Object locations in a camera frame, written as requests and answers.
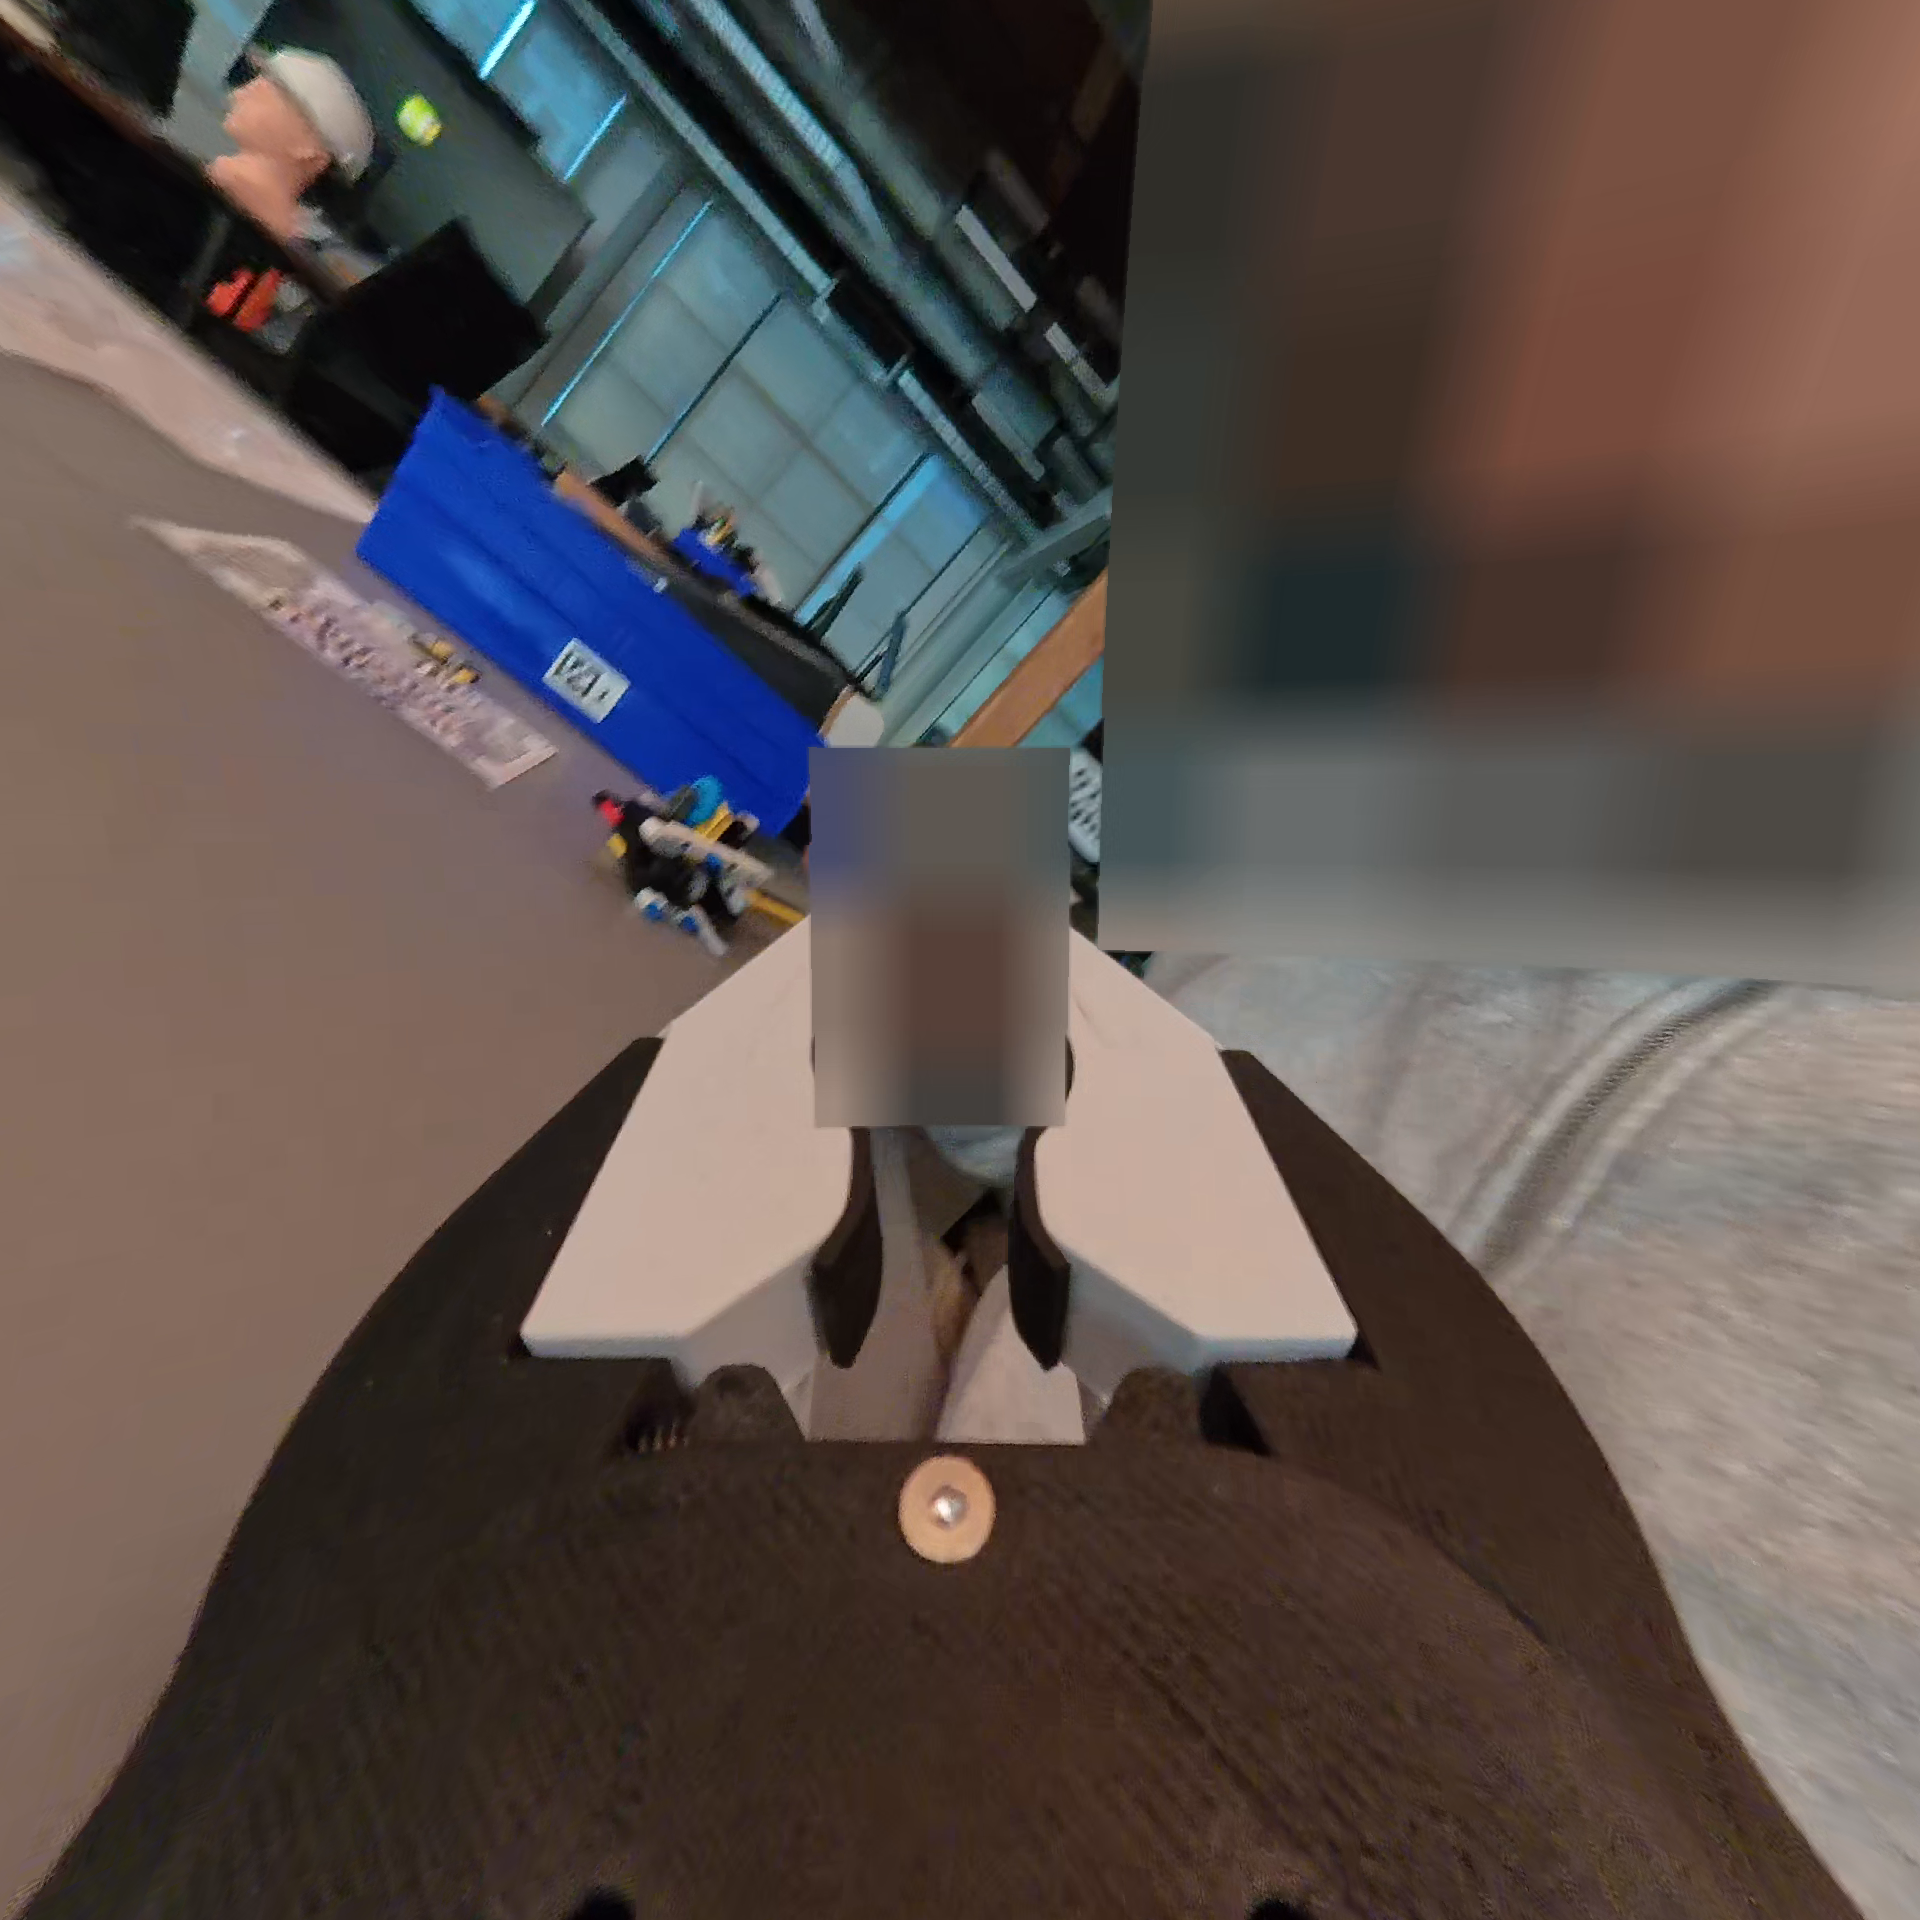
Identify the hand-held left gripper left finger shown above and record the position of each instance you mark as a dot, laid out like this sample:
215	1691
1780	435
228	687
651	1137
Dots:
674	1201

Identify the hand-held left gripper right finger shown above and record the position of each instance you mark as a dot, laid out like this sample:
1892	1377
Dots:
1201	1201

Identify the multicoloured lego assembly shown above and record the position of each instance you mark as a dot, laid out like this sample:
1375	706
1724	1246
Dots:
682	870

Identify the black lego set box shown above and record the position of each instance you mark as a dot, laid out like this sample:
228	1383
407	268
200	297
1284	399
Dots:
764	645

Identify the small yellow black lego piece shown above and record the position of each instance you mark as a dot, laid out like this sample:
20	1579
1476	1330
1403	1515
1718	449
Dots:
447	661

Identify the wooden table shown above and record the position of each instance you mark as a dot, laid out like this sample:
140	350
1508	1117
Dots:
1042	668

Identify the blue plastic bin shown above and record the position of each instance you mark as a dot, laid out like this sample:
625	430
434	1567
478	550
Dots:
569	630

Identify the striped sticker sheet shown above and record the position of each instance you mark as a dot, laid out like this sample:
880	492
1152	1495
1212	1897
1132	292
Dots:
360	661

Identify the small blue bin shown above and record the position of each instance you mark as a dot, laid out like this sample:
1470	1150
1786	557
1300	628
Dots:
713	558

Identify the black monitor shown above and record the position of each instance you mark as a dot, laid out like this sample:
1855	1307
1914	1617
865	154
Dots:
420	340

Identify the printed instruction sheets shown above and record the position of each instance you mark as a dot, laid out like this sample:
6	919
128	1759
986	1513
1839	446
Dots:
136	359

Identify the red object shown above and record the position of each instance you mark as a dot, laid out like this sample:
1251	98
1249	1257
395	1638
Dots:
246	297

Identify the yellow green ball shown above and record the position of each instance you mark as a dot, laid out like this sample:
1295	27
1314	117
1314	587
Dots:
420	119

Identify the mannequin head white helmet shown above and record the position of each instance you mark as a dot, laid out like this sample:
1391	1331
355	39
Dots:
292	135

